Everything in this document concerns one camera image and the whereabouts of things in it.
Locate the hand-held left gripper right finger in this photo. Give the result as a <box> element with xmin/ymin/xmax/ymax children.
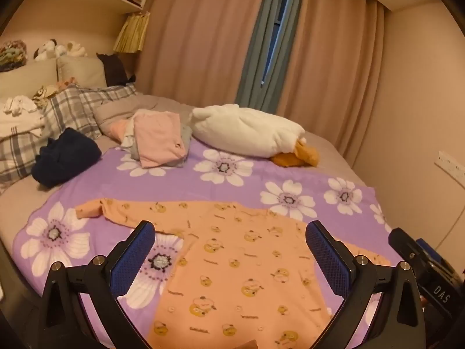
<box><xmin>305</xmin><ymin>220</ymin><xmax>426</xmax><ymax>349</ymax></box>

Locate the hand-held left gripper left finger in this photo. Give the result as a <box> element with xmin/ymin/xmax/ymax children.
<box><xmin>38</xmin><ymin>220</ymin><xmax>157</xmax><ymax>349</ymax></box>

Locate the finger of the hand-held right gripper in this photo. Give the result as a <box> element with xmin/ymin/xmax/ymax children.
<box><xmin>388</xmin><ymin>227</ymin><xmax>424</xmax><ymax>263</ymax></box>
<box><xmin>416</xmin><ymin>238</ymin><xmax>455</xmax><ymax>274</ymax></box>

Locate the orange printed baby garment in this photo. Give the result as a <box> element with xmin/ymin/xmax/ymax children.
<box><xmin>75</xmin><ymin>198</ymin><xmax>394</xmax><ymax>349</ymax></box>

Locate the white clothes pile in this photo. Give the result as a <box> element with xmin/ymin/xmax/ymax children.
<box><xmin>0</xmin><ymin>95</ymin><xmax>47</xmax><ymax>139</ymax></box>

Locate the purple floral blanket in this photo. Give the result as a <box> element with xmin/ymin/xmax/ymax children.
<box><xmin>12</xmin><ymin>140</ymin><xmax>405</xmax><ymax>349</ymax></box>

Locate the white crumpled cloth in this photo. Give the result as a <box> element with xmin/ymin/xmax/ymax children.
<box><xmin>120</xmin><ymin>118</ymin><xmax>138</xmax><ymax>150</ymax></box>

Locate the navy blue cloth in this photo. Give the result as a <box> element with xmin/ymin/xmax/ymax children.
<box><xmin>31</xmin><ymin>127</ymin><xmax>103</xmax><ymax>187</ymax></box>

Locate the pink folded top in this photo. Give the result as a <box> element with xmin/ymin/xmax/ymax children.
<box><xmin>134</xmin><ymin>111</ymin><xmax>187</xmax><ymax>169</ymax></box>

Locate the peach cloth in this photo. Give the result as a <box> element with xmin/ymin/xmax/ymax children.
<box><xmin>109</xmin><ymin>119</ymin><xmax>136</xmax><ymax>143</ymax></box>

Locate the taupe duvet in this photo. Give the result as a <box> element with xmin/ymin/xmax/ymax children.
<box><xmin>92</xmin><ymin>94</ymin><xmax>198</xmax><ymax>143</ymax></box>

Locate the white duck plush pillow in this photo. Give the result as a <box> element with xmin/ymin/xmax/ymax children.
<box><xmin>191</xmin><ymin>104</ymin><xmax>321</xmax><ymax>168</ymax></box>

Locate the dark brown cushion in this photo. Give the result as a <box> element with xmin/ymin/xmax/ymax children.
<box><xmin>96</xmin><ymin>53</ymin><xmax>137</xmax><ymax>87</ymax></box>

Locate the beige pillow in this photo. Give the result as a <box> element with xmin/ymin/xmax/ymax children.
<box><xmin>57</xmin><ymin>56</ymin><xmax>108</xmax><ymax>88</ymax></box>
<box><xmin>0</xmin><ymin>58</ymin><xmax>59</xmax><ymax>99</ymax></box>

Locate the blue-grey curtain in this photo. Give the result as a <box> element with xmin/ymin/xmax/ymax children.
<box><xmin>278</xmin><ymin>0</ymin><xmax>305</xmax><ymax>79</ymax></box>
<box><xmin>235</xmin><ymin>0</ymin><xmax>283</xmax><ymax>107</ymax></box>

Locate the white dog plush toy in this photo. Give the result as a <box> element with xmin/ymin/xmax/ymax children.
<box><xmin>34</xmin><ymin>38</ymin><xmax>68</xmax><ymax>61</ymax></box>

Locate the yellow fringed cloth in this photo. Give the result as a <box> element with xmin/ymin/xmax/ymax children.
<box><xmin>112</xmin><ymin>11</ymin><xmax>152</xmax><ymax>54</ymax></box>

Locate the colourful knitted toy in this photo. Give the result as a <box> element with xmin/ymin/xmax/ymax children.
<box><xmin>0</xmin><ymin>40</ymin><xmax>28</xmax><ymax>72</ymax></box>

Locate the window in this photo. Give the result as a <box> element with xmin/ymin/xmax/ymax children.
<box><xmin>262</xmin><ymin>0</ymin><xmax>288</xmax><ymax>85</ymax></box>

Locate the white cable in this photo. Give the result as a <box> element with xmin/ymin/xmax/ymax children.
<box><xmin>435</xmin><ymin>177</ymin><xmax>463</xmax><ymax>252</ymax></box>

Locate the white wall power strip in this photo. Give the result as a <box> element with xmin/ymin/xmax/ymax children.
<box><xmin>437</xmin><ymin>150</ymin><xmax>465</xmax><ymax>179</ymax></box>

